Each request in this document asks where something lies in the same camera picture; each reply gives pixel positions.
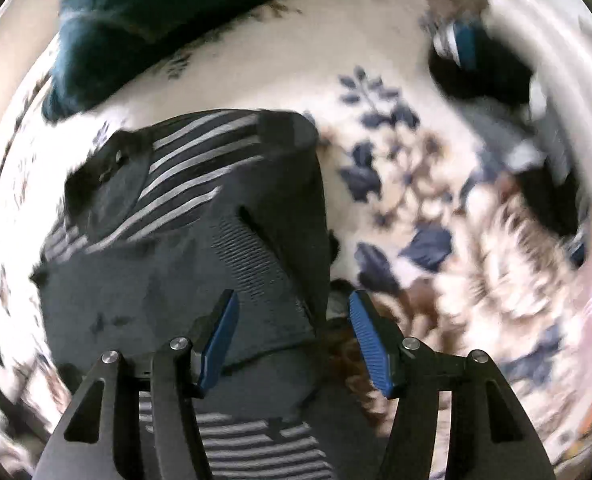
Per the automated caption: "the floral printed blanket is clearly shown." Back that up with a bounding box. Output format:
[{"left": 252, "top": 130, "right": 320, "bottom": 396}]
[{"left": 0, "top": 0, "right": 592, "bottom": 480}]

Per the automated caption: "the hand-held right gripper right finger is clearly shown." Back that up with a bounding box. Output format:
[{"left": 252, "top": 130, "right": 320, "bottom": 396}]
[{"left": 348, "top": 289, "right": 559, "bottom": 480}]

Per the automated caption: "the dark striped small garment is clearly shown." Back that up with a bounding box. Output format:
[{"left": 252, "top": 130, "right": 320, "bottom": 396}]
[{"left": 30, "top": 107, "right": 391, "bottom": 480}]

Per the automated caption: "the grey cloth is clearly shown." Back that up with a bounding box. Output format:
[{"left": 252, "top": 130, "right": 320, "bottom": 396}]
[{"left": 463, "top": 107, "right": 547, "bottom": 173}]

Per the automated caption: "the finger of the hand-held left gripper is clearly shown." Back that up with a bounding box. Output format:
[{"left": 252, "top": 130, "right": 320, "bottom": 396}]
[{"left": 426, "top": 15, "right": 533, "bottom": 107}]

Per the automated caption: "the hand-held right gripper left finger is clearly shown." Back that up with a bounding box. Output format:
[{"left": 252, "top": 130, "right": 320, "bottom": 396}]
[{"left": 33, "top": 289, "right": 241, "bottom": 480}]

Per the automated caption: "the dark teal cloth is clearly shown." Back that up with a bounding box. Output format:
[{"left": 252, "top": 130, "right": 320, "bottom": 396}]
[{"left": 40, "top": 0, "right": 357, "bottom": 121}]

